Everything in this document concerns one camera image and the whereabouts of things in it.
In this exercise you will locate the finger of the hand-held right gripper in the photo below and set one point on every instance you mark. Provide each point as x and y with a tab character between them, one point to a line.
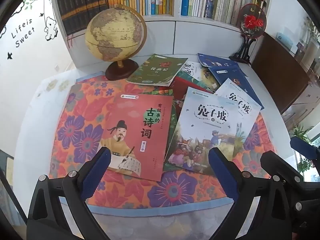
275	161
302	147

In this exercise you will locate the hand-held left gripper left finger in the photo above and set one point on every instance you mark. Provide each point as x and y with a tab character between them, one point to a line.
96	175

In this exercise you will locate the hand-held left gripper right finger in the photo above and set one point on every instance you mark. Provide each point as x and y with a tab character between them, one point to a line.
222	173

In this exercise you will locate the red book with robed scholar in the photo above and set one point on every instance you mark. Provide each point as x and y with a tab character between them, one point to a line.
140	130

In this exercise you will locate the teal green leafy book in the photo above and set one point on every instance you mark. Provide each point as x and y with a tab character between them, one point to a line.
172	130

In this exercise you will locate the pale blue book pond reeds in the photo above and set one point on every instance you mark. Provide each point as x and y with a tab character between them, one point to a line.
240	100

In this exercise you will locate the row of pale spine books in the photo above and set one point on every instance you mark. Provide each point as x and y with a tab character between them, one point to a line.
220	0

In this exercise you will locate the row of dark hardcover books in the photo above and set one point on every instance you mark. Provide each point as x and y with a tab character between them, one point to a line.
80	5

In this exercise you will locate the green potted plant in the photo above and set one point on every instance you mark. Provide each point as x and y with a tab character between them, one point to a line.
301	133

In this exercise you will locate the white drawer cabinet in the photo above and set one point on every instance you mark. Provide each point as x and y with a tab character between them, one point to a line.
302	102

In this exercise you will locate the pale blue book farm scene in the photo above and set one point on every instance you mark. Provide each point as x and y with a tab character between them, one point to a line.
207	130

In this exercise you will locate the orange floral table mat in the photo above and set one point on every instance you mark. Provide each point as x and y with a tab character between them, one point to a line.
75	130

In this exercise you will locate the brown wooden cabinet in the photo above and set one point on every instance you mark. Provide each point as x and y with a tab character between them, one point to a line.
275	75

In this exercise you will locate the dark blue book red emblem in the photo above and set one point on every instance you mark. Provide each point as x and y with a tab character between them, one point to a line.
222	76

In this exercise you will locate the cream illustrated book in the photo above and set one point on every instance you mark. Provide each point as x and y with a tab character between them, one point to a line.
193	73

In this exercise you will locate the pale blue tissue box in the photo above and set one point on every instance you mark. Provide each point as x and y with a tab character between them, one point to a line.
285	40

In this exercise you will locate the blue book with figures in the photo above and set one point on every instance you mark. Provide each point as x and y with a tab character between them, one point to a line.
215	61

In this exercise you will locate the olive green book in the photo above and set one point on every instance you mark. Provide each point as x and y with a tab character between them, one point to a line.
157	70

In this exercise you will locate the round embroidered fan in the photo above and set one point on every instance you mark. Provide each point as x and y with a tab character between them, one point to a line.
252	21

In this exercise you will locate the antique globe on wooden stand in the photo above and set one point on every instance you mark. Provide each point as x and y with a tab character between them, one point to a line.
115	32

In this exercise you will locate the black line wall decal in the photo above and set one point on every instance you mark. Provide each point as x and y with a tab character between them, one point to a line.
51	27

